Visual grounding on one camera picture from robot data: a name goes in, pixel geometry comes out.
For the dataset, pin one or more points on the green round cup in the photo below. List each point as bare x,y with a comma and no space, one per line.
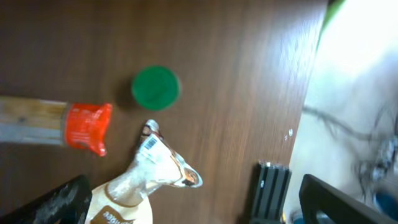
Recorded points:
156,88

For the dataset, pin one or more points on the beige snack bag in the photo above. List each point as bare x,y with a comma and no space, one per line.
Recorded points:
125,199

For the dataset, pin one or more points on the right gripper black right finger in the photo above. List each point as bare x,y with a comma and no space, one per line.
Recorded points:
318,196

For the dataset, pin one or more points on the black aluminium profile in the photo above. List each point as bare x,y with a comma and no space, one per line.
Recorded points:
271,190

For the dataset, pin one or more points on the orange pasta package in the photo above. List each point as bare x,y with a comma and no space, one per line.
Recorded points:
36,121

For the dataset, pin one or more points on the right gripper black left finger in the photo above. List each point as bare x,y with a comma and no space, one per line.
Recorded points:
68,203

